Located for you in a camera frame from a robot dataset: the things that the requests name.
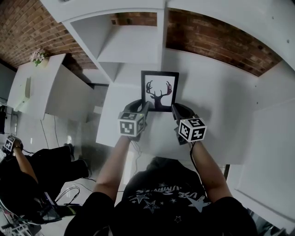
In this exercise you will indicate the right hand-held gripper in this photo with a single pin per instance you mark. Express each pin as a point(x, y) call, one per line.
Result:
point(193, 131)

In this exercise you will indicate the small potted pink flowers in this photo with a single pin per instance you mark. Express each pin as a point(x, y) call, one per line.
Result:
point(38, 56)

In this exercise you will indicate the white side table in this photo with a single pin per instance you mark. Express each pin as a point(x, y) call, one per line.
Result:
point(66, 92)

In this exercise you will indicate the person's black star-print shirt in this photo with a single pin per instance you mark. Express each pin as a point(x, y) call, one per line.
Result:
point(161, 221)

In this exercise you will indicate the dark glass window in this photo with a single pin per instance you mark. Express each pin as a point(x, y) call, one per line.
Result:
point(265, 225)

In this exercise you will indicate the person's left forearm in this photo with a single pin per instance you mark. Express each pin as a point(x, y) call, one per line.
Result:
point(110, 168)

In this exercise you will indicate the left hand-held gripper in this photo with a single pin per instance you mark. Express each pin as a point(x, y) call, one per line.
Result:
point(126, 126)

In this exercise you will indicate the person's right forearm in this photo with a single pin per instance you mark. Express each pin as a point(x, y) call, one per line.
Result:
point(212, 172)

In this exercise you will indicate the framed deer silhouette picture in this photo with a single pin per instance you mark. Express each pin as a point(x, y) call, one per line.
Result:
point(159, 92)

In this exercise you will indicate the white hutch shelf unit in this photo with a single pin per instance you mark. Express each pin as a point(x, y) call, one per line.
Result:
point(103, 5)

